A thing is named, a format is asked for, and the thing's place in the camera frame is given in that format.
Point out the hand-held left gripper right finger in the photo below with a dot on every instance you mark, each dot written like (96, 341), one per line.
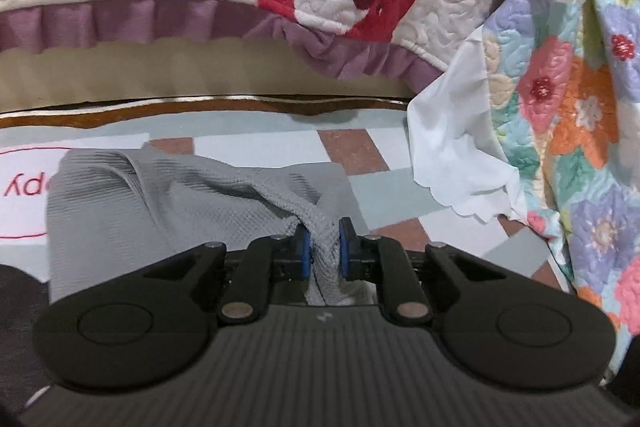
(344, 248)

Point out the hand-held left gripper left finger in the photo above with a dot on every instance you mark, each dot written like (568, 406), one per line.
(301, 253)

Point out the grey knit garment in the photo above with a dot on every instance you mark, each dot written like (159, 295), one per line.
(150, 207)

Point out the checkered floor mat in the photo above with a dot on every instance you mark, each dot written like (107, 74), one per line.
(350, 147)

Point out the beige mattress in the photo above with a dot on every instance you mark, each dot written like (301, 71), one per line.
(175, 72)

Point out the floral patchwork quilt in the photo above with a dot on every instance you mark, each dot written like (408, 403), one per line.
(565, 117)

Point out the dark round cushion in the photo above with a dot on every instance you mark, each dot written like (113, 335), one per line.
(20, 317)

